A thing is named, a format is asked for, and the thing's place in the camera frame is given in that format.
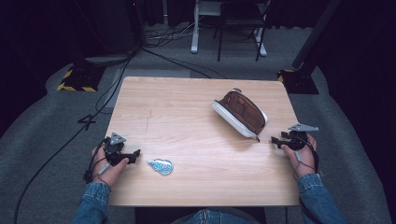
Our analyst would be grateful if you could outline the black chair with white desk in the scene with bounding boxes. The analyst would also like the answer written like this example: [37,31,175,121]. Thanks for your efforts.
[190,0,268,58]

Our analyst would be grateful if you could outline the person's right hand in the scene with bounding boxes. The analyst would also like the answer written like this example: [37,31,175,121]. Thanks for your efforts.
[281,133,318,179]

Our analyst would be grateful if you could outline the person's denim lap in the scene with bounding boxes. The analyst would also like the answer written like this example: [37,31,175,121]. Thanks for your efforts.
[174,208,260,224]

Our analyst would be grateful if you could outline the left hand-held gripper cable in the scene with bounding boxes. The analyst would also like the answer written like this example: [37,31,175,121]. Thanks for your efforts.
[82,137,110,185]

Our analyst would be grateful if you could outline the hand-held gripper cable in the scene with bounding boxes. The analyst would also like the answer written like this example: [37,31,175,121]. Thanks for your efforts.
[82,137,110,185]
[292,135,321,181]

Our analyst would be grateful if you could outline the person's left hand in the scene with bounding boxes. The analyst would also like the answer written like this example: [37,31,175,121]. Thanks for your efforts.
[92,146,130,189]

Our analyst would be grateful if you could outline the bundle of floor cables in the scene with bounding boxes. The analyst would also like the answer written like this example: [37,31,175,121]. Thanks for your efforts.
[143,21,200,49]

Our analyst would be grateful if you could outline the right hand-held gripper cable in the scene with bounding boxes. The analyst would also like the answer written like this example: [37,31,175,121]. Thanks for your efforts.
[292,135,321,181]

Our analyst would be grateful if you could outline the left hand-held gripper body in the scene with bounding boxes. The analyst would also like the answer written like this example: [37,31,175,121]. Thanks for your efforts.
[103,132,136,166]

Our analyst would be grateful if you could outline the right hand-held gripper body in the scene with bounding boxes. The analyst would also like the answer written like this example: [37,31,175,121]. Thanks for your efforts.
[278,123,319,151]

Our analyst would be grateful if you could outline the blue patterned packet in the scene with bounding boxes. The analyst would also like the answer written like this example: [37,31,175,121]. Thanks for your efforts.
[147,158,175,176]

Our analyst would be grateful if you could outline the black stand base hazard stripes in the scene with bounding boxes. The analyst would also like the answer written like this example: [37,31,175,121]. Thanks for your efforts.
[276,68,320,95]
[56,63,106,93]

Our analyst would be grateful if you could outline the brown and white pencil case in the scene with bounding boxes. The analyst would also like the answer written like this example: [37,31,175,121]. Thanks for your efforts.
[211,88,269,143]

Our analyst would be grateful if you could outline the black folding chair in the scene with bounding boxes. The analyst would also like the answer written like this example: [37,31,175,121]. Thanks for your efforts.
[213,0,272,63]

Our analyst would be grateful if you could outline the black floor cable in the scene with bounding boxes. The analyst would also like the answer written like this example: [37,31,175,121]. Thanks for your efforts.
[12,55,134,224]

